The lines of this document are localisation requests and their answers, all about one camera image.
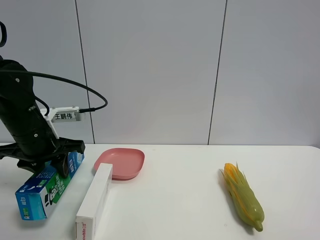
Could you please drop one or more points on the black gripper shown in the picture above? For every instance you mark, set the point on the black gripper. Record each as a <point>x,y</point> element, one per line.
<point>33,153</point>

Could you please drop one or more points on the blue toothpaste box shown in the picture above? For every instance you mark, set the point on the blue toothpaste box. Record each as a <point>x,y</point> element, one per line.
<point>39,195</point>

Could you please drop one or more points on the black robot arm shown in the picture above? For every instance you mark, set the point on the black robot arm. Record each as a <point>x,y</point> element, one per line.
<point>19,111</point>

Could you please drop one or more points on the white toothpaste box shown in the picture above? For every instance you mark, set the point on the white toothpaste box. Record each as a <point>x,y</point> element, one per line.
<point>90,212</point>

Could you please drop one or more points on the pink square plate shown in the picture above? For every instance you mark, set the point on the pink square plate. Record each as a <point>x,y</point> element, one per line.
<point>126,162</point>

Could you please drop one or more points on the toy corn cob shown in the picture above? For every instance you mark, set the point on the toy corn cob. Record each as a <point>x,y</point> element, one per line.
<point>245,202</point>

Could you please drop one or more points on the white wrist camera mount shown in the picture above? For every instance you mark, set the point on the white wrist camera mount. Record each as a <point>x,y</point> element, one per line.
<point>61,115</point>

